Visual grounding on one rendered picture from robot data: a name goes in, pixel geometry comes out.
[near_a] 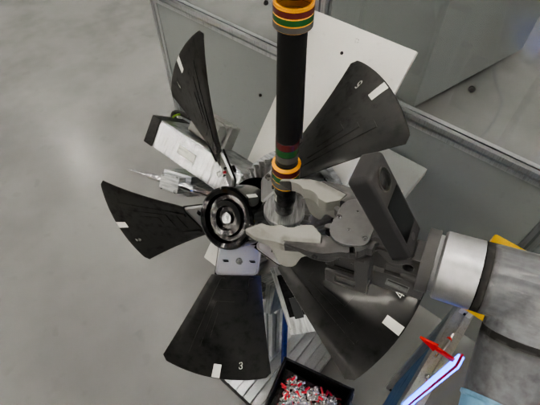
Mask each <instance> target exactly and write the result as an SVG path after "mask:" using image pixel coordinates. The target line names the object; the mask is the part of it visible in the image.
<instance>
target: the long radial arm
mask: <svg viewBox="0 0 540 405"><path fill-rule="evenodd" d="M189 125H190V124H187V123H181V122H174V121H164V120H162V122H161V124H160V127H159V129H158V131H157V136H156V137H155V140H154V143H153V147H154V148H155V149H157V150H158V151H160V152H161V153H163V154H165V155H166V156H167V157H168V158H170V159H171V160H173V161H174V162H176V163H178V164H179V165H180V166H181V167H183V168H184V169H186V170H188V171H189V172H190V173H192V174H193V175H194V176H196V177H197V178H199V179H200V180H202V181H203V182H205V183H206V184H207V185H208V186H210V187H212V188H213V189H215V188H217V187H220V186H228V184H227V181H226V179H225V177H219V178H218V177H217V174H216V172H219V171H221V172H222V169H221V167H220V166H219V164H218V162H216V163H215V160H214V158H213V156H212V154H211V151H210V149H209V147H208V145H207V143H206V142H205V141H204V140H203V139H201V138H200V137H198V136H196V135H194V134H193V133H192V132H190V131H189V129H188V127H189ZM225 152H226V154H227V157H228V160H229V162H230V164H231V166H233V165H234V166H235V168H236V173H234V174H235V177H236V185H239V184H238V183H237V182H242V180H241V177H242V178H246V177H245V175H244V174H245V173H246V174H250V173H249V171H248V169H250V168H252V165H253V164H254V163H252V162H250V161H249V160H247V159H246V158H245V157H242V156H241V155H239V154H238V153H236V152H235V151H233V150H226V149H225Z"/></svg>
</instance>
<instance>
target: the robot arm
mask: <svg viewBox="0 0 540 405"><path fill-rule="evenodd" d="M280 185H282V186H283V187H285V188H287V189H288V190H290V191H296V192H298V193H300V194H301V195H302V196H303V197H304V198H305V201H306V204H307V207H308V209H309V212H310V213H311V214H312V216H314V217H315V218H317V219H322V218H323V216H324V215H329V216H331V217H333V218H334V220H333V222H332V223H328V224H326V225H325V234H326V235H327V236H326V235H321V234H320V233H319V231H318V230H317V229H316V228H315V227H314V226H313V225H300V226H299V227H284V226H282V225H276V226H269V225H265V224H263V223H258V224H256V225H254V226H251V227H248V228H246V234H247V235H249V236H250V237H251V238H253V239H254V240H256V241H257V242H259V243H262V244H265V245H267V246H269V247H270V248H271V249H272V252H273V253H274V255H275V257H276V258H277V260H278V262H279V263H280V264H281V265H283V266H286V267H292V266H295V265H296V264H297V262H298V261H299V259H300V258H301V257H304V256H307V257H309V258H311V259H313V260H318V261H323V262H325V263H326V264H327V268H325V280H327V281H329V282H332V283H335V284H338V285H341V286H343V287H346V288H350V289H353V290H355V291H358V292H360V293H364V294H366V293H367V290H368V288H369V286H370V284H375V285H377V286H380V287H383V288H387V289H390V290H392V291H395V292H397V293H402V294H404V295H407V296H409V297H414V298H416V299H419V300H421V297H422V295H423V293H426V291H429V292H430V293H429V295H430V297H431V298H432V299H435V300H438V301H442V302H444V303H447V304H450V305H455V306H457V307H460V308H462V309H467V310H470V311H473V312H476V313H479V314H482V315H485V316H484V319H483V321H482V323H481V327H480V330H479V334H478V336H477V341H476V344H475V347H474V350H473V353H472V358H471V361H470V363H469V367H468V372H467V374H466V377H465V381H464V385H463V387H461V388H460V393H461V394H460V401H459V404H458V405H540V254H537V253H533V252H528V251H524V250H522V249H518V248H515V247H509V246H505V245H502V244H499V243H493V242H489V241H486V240H483V239H478V238H474V237H471V236H467V235H462V234H459V233H455V232H452V231H449V232H447V234H446V235H442V234H443V231H441V230H438V229H435V228H431V230H430V231H429V234H428V237H427V242H426V241H422V240H419V239H417V238H418V235H419V230H420V228H419V225H418V223H417V222H416V220H415V217H414V215H413V214H412V212H411V209H410V207H409V206H408V204H407V201H406V199H405V198H404V196H403V193H402V191H401V190H400V188H399V185H398V183H397V182H396V180H395V177H394V175H393V174H392V172H391V169H390V167H389V166H388V164H387V161H386V159H385V157H384V156H383V154H382V153H381V152H374V153H367V154H363V155H362V156H361V157H360V159H359V161H358V164H357V165H356V167H355V169H354V172H353V173H352V175H351V177H350V180H349V186H350V187H348V186H344V185H341V184H337V183H333V182H327V181H322V182H319V181H316V180H309V179H281V180H280ZM334 275H336V276H340V277H343V278H346V279H348V280H352V281H355V286H353V285H350V284H346V283H343V282H341V281H338V280H335V279H334Z"/></svg>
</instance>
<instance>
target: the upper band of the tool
mask: <svg viewBox="0 0 540 405"><path fill-rule="evenodd" d="M306 1H307V2H308V3H307V2H306ZM272 3H273V5H274V7H275V8H277V9H278V10H280V11H283V12H286V13H292V14H297V13H303V12H306V11H308V10H311V9H312V8H313V7H314V5H315V0H304V1H303V0H299V1H292V0H283V1H281V0H272ZM310 3H311V4H310ZM302 7H303V8H302ZM273 14H274V12H273ZM312 15H313V14H312ZM312 15H311V16H312ZM275 16H276V17H278V18H281V17H279V16H277V15H276V14H275ZM311 16H309V17H308V18H310V17H311ZM281 19H283V20H287V21H301V20H305V19H307V18H303V19H298V20H290V19H285V18H281ZM273 21H274V20H273ZM274 22H275V21H274ZM275 23H276V22H275ZM311 23H312V22H311ZM311 23H310V24H311ZM276 24H277V25H279V26H281V25H280V24H278V23H276ZM310 24H308V25H310ZM308 25H306V26H308ZM306 26H303V27H306ZM281 27H284V26H281ZM285 28H291V29H297V28H302V27H285Z"/></svg>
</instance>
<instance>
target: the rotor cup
mask: <svg viewBox="0 0 540 405"><path fill-rule="evenodd" d="M261 180H262V178H249V179H246V180H244V181H242V182H241V183H240V184H239V185H230V186H220V187H217V188H215V189H214V190H213V191H211V192H210V193H209V194H208V195H207V196H206V197H205V199H204V201H203V203H202V208H201V215H200V217H201V224H202V229H203V231H204V233H205V235H206V237H207V238H208V239H209V240H210V241H211V242H212V243H213V244H214V245H215V246H216V247H218V248H221V249H224V250H235V249H239V248H243V247H246V246H249V245H257V243H258V242H257V241H256V240H254V239H253V238H251V237H250V236H249V235H247V234H246V228H248V227H251V226H254V225H256V224H258V223H263V224H265V225H269V226H271V225H270V224H269V223H268V222H267V221H266V219H265V217H264V216H263V213H264V203H265V202H261ZM247 194H256V195H257V196H258V197H254V198H249V197H248V196H247ZM226 212H227V213H229V214H230V216H231V221H230V222H229V223H228V224H225V223H224V222H223V221H222V215H223V213H226Z"/></svg>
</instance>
